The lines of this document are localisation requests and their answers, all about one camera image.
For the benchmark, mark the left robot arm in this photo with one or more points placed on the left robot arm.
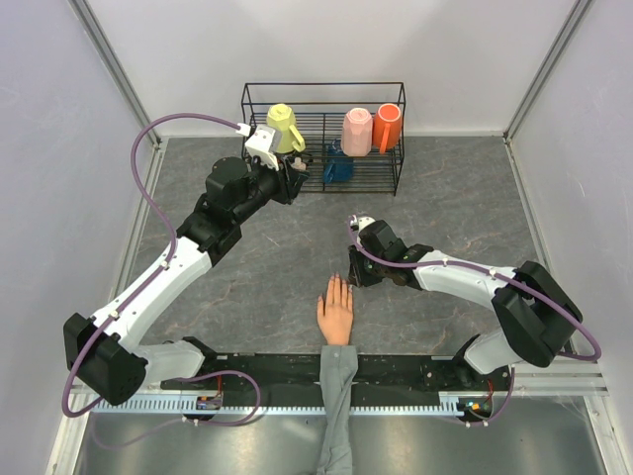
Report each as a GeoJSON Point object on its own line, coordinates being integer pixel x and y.
{"type": "Point", "coordinates": [105, 350]}

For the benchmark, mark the glitter nail polish bottle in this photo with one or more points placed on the glitter nail polish bottle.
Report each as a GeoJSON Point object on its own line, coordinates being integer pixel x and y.
{"type": "Point", "coordinates": [299, 164]}

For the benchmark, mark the yellow faceted mug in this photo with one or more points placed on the yellow faceted mug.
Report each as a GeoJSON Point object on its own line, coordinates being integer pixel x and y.
{"type": "Point", "coordinates": [281, 117]}

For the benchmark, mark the mannequin hand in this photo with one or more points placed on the mannequin hand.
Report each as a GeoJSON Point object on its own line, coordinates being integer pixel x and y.
{"type": "Point", "coordinates": [334, 311]}

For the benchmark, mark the black wire rack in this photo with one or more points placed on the black wire rack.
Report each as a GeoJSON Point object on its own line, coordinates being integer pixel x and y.
{"type": "Point", "coordinates": [319, 109]}

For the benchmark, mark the orange mug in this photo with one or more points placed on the orange mug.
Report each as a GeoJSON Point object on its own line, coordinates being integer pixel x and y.
{"type": "Point", "coordinates": [387, 127]}

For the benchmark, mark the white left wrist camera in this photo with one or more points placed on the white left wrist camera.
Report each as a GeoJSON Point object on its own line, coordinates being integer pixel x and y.
{"type": "Point", "coordinates": [261, 144]}

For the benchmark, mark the blue mug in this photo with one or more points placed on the blue mug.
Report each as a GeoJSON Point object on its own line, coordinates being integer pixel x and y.
{"type": "Point", "coordinates": [338, 166]}

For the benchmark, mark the pink faceted mug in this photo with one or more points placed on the pink faceted mug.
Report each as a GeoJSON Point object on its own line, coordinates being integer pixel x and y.
{"type": "Point", "coordinates": [356, 138]}

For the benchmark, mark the grey slotted cable duct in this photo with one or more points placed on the grey slotted cable duct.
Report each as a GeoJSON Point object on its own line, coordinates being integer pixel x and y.
{"type": "Point", "coordinates": [195, 407]}

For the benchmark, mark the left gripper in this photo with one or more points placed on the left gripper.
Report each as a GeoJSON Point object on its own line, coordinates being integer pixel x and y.
{"type": "Point", "coordinates": [288, 179]}

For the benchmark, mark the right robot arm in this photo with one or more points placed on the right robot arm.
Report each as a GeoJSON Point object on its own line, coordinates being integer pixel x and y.
{"type": "Point", "coordinates": [536, 317]}

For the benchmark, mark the grey sleeved forearm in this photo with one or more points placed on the grey sleeved forearm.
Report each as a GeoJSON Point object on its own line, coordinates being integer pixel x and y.
{"type": "Point", "coordinates": [337, 406]}

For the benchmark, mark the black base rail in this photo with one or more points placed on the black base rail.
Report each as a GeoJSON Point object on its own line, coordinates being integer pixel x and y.
{"type": "Point", "coordinates": [315, 380]}

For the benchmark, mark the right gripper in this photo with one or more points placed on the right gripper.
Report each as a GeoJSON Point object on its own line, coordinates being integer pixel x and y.
{"type": "Point", "coordinates": [356, 273]}

